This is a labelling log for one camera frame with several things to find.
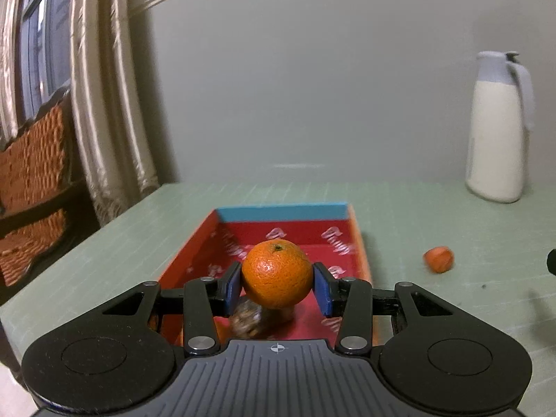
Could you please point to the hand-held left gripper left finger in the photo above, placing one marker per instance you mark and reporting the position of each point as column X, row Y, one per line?
column 232, row 291

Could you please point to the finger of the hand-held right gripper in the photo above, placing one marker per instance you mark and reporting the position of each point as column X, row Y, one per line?
column 552, row 262

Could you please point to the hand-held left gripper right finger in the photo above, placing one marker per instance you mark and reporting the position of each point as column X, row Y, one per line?
column 322, row 291

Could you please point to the wrinkled dark passion fruit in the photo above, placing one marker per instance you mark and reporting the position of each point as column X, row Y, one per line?
column 245, row 319

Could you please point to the orange mandarin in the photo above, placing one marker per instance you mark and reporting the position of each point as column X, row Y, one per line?
column 278, row 273
column 220, row 332

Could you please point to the colourful cardboard box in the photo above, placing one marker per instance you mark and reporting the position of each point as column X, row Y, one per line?
column 282, row 215

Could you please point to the small red-orange fruit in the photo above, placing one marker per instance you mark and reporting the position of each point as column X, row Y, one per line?
column 439, row 259

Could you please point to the green grid tablecloth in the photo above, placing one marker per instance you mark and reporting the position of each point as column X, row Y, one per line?
column 412, row 217

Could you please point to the white jug with grey lid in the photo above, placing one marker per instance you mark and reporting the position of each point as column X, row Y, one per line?
column 495, row 139

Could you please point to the orange wicker chair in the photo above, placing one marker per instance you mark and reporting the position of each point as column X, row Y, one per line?
column 39, row 173

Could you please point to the beige curtain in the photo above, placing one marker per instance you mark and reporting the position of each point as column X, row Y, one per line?
column 117, row 95

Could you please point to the window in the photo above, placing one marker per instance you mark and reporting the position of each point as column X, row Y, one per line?
column 47, row 30

